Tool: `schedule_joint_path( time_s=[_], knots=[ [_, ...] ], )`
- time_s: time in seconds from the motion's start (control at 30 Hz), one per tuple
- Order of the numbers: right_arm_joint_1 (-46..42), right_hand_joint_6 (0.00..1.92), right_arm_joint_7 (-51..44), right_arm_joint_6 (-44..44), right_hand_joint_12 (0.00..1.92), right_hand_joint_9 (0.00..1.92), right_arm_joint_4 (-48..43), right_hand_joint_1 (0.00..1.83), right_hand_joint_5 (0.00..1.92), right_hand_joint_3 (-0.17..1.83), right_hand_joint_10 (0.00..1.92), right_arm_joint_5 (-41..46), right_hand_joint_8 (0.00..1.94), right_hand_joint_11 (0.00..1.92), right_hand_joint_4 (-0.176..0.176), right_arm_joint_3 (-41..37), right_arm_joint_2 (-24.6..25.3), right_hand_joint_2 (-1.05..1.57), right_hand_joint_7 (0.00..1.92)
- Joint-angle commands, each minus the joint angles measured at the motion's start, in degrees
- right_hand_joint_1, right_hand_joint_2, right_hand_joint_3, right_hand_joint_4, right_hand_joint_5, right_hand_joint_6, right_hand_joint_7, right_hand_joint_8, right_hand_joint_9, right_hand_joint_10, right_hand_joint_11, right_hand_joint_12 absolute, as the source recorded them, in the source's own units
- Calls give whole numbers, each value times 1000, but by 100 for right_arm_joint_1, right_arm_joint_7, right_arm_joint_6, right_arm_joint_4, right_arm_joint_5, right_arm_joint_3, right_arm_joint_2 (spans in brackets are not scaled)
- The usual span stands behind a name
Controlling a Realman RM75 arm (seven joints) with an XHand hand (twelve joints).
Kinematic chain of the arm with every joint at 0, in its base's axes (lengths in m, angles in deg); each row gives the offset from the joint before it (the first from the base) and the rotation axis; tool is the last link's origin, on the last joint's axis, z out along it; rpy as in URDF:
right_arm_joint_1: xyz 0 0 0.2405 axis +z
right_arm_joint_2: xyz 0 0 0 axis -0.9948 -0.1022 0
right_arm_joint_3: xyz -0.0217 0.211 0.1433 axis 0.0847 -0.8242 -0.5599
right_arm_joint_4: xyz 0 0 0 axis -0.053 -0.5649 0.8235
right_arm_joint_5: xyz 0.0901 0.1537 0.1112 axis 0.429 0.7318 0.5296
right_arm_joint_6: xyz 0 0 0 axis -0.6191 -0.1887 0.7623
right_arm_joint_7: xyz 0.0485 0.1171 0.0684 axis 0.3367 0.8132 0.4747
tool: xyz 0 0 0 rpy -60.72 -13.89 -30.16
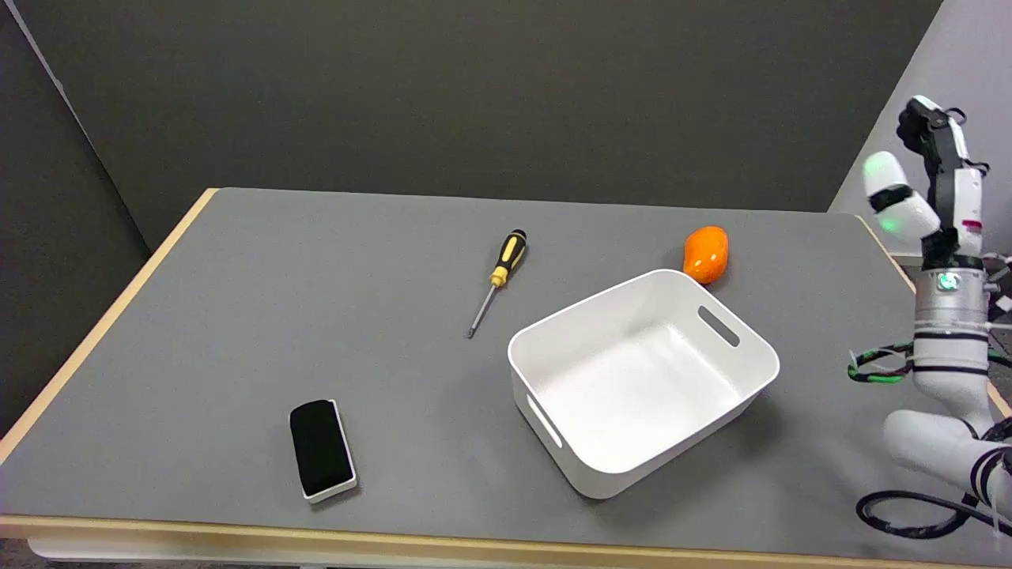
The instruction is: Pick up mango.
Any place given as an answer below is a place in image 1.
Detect white plastic bin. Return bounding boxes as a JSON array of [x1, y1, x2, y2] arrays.
[[508, 269, 781, 500]]

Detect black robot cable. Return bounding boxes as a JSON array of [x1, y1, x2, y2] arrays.
[[857, 419, 1012, 541]]

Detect green black cable loop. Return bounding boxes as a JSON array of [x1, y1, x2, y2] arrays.
[[848, 342, 916, 385]]

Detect black whiteboard eraser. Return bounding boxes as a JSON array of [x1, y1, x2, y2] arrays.
[[289, 398, 358, 504]]

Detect yellow black screwdriver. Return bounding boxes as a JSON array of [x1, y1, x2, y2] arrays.
[[466, 229, 528, 339]]

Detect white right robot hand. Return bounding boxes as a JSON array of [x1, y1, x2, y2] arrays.
[[863, 96, 990, 272]]

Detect orange mango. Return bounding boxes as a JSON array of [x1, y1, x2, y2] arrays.
[[683, 226, 730, 285]]

